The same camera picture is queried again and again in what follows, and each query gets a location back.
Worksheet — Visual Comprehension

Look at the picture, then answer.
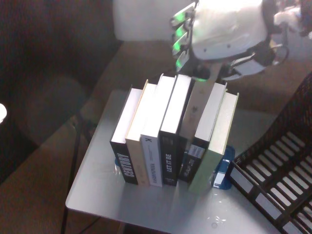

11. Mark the white spine book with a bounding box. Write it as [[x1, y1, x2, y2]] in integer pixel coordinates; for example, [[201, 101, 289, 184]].
[[140, 75, 176, 188]]

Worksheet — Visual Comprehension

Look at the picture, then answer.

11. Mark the black covered book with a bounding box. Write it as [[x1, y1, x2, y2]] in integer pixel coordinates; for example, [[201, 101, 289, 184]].
[[158, 74, 195, 188]]

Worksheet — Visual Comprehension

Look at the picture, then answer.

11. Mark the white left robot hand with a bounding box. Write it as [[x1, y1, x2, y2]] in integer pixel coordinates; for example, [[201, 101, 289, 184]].
[[0, 102, 8, 124]]

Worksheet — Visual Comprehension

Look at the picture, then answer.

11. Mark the pale green book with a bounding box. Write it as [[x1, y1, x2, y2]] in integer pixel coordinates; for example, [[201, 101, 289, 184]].
[[187, 92, 240, 194]]

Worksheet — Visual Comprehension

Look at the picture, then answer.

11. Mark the black mesh file rack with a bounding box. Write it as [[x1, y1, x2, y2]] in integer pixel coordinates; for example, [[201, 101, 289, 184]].
[[228, 72, 312, 234]]

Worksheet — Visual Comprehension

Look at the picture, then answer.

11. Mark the dark curtain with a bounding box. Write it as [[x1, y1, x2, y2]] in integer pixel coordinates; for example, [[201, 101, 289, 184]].
[[0, 0, 122, 183]]

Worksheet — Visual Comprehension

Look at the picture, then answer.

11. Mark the dark book with barcode label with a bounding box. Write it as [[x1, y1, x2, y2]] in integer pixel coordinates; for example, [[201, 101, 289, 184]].
[[178, 82, 228, 183]]

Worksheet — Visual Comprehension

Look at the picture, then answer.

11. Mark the blue bookend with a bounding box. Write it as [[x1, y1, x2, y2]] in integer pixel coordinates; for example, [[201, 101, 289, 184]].
[[211, 145, 236, 191], [114, 157, 126, 177]]

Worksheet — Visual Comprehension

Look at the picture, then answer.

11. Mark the clear plastic scrap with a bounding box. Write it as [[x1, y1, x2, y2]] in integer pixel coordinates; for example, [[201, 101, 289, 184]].
[[206, 194, 231, 229]]

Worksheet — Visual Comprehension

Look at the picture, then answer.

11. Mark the small cream book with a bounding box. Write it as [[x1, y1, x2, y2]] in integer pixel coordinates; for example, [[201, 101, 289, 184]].
[[179, 59, 221, 139]]

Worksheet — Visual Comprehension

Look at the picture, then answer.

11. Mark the cream covered book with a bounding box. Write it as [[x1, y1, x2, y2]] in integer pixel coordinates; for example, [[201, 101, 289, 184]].
[[125, 79, 159, 186]]

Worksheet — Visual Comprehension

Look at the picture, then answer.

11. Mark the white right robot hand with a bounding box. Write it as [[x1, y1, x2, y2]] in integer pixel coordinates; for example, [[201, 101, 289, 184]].
[[169, 0, 275, 82]]

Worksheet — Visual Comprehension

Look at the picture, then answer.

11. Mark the black book with white lettering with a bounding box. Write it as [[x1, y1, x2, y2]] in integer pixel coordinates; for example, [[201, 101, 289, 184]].
[[109, 84, 143, 185]]

